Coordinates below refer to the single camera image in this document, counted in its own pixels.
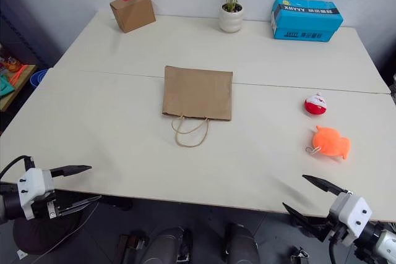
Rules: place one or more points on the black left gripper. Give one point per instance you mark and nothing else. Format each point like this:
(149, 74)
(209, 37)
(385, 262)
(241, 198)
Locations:
(41, 210)

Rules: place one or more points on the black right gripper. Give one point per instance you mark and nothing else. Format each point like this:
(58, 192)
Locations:
(333, 230)

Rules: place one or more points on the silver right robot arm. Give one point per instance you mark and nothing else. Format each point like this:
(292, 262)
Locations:
(382, 240)

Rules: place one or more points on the dark round stool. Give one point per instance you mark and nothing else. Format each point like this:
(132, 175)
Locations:
(40, 236)

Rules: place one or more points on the orange plush toy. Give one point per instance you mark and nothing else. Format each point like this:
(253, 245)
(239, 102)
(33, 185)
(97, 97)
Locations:
(331, 143)

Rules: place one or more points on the dark rounded shape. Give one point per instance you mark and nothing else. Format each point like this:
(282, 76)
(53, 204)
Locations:
(242, 244)
(167, 245)

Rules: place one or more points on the red and white toy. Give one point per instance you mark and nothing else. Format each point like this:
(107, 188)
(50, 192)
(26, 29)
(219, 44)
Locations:
(315, 106)

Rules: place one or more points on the wooden shelf with colourful items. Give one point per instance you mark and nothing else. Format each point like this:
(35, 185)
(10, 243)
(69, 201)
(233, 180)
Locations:
(14, 81)

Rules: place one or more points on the black object at table side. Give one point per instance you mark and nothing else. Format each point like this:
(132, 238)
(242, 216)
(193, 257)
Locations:
(393, 89)

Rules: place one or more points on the blue printed cardboard box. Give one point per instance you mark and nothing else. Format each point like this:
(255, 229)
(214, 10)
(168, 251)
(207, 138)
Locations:
(304, 21)

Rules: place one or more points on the brown cardboard box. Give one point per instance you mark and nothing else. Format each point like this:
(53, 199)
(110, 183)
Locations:
(133, 13)

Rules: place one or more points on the white ribbed plant pot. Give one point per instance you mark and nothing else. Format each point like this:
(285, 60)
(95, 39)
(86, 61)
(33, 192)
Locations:
(230, 19)

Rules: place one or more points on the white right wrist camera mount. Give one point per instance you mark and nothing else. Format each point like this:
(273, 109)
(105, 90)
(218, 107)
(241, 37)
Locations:
(352, 211)

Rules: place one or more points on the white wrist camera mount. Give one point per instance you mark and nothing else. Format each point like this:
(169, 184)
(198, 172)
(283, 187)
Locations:
(31, 182)
(352, 211)

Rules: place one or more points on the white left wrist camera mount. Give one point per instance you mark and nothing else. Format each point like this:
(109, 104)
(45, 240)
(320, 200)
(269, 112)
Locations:
(31, 182)

